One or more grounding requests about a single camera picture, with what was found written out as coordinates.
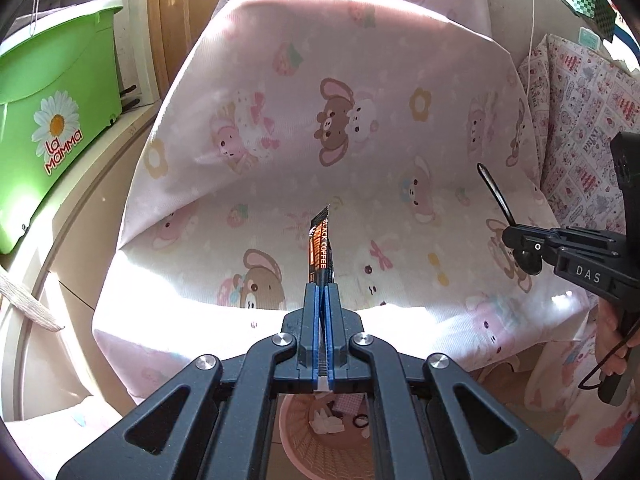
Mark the green black checkered cloth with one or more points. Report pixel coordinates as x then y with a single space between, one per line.
592 10

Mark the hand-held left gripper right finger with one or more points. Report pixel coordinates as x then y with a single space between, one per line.
330 325

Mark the white tissue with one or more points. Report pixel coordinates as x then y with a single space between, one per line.
327 422

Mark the person's right hand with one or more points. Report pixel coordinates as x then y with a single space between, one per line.
607 335

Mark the pink plastic basket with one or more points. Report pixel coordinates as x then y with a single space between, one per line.
310 455

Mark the white pink printed cloth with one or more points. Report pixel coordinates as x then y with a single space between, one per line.
575 110

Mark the worn wooden door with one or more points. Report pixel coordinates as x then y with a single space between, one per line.
185 10

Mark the green plastic storage box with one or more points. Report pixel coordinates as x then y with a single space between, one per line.
40 185

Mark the light green tag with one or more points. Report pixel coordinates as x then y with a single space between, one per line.
588 37

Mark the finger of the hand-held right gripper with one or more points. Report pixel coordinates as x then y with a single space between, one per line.
531 260
530 236

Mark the grey brown cloth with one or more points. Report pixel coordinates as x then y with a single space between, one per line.
35 17

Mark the black coffee sachet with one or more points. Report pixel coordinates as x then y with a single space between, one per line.
320 250

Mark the white shelf cabinet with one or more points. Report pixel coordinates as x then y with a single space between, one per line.
75 260

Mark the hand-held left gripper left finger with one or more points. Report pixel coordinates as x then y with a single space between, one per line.
315 320

